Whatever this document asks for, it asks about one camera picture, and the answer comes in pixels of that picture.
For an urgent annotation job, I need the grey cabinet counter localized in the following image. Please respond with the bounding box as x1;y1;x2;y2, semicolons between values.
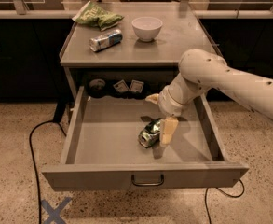
60;2;216;95

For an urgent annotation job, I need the black drawer handle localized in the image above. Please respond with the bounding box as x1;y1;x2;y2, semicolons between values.
131;175;165;187

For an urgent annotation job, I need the black floor cable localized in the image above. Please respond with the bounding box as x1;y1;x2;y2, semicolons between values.
28;120;67;224
204;178;246;224

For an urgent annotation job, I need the white label card right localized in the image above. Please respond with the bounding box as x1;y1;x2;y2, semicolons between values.
130;80;144;93

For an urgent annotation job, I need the green chip bag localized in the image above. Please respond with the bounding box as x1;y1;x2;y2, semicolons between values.
72;1;124;31

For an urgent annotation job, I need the white bowl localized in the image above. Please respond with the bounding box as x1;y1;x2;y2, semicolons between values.
131;17;163;42

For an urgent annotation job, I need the white label card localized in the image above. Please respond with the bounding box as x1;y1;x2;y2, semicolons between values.
130;80;144;93
113;80;129;93

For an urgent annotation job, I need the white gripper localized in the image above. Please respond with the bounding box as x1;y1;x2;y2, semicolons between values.
145;85;188;147

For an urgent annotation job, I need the round dark object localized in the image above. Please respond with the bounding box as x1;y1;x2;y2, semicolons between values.
88;78;106;98

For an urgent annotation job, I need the black floor cable left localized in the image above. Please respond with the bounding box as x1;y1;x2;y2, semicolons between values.
28;120;67;224

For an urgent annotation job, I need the white label card left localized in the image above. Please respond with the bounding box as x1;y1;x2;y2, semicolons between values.
113;80;129;93

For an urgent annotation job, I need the silver blue can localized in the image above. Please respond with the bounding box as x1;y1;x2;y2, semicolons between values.
89;29;123;52

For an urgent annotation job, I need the blue tape cross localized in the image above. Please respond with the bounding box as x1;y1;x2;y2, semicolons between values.
41;197;72;224

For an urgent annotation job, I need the black floor cable right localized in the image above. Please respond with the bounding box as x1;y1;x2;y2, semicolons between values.
204;178;246;224

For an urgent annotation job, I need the open grey drawer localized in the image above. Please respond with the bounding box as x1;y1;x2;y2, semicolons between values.
42;88;249;191

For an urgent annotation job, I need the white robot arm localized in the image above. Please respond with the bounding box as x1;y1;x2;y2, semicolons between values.
146;49;273;147

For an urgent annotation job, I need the crushed green can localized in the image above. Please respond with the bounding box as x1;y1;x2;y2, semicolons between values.
138;118;161;148

